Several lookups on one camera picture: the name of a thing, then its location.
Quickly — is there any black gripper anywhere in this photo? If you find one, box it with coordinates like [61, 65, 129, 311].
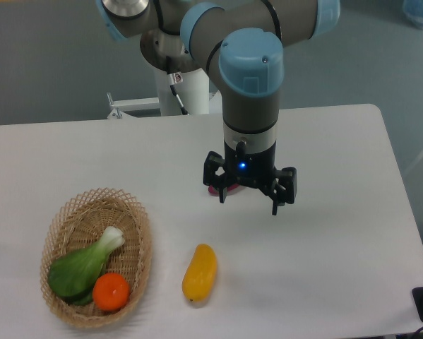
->
[203, 143, 297, 215]

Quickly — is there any orange fruit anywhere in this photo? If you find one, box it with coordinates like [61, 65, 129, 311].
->
[93, 273, 130, 311]

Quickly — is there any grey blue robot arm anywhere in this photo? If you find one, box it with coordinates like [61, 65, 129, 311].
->
[96, 1, 340, 208]

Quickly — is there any woven wicker basket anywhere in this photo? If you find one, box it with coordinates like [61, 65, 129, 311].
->
[40, 188, 152, 328]

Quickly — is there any purple sweet potato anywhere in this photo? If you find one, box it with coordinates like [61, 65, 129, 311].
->
[208, 184, 242, 196]

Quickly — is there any yellow mango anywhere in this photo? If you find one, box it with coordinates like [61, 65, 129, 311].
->
[181, 244, 218, 303]

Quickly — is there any green bok choy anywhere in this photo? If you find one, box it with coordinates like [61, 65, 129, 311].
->
[47, 226, 125, 306]

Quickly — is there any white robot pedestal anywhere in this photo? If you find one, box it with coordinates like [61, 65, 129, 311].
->
[139, 29, 211, 116]

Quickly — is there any black cable on pedestal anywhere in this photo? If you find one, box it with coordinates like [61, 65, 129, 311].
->
[165, 56, 190, 116]

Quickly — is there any white pedestal foot bracket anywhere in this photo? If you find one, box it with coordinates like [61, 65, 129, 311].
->
[107, 92, 160, 119]

